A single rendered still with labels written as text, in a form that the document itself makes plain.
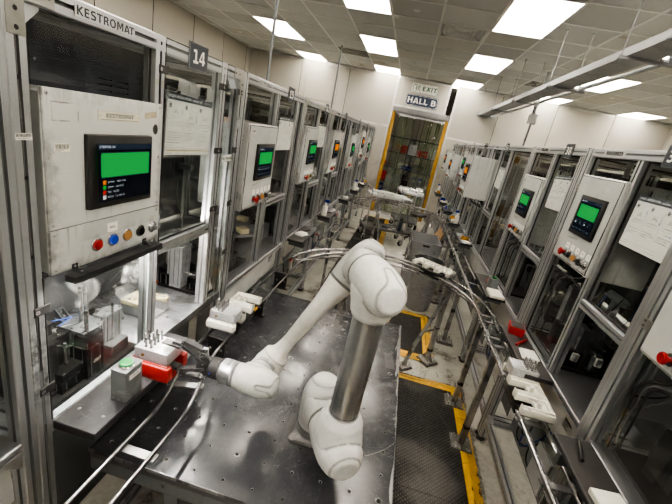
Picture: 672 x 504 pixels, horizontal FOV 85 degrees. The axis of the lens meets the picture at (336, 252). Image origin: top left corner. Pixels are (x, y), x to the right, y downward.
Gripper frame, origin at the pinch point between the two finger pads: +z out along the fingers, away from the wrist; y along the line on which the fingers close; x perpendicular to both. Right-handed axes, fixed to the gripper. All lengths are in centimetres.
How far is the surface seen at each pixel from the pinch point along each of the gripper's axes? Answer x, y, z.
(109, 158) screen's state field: 16, 67, 14
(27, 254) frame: 37, 44, 17
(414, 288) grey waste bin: -311, -61, -111
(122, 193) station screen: 10, 57, 14
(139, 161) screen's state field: 4, 66, 14
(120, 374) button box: 19.1, 2.2, 4.3
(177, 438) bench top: 5.2, -31.0, -9.5
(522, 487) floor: -96, -93, -186
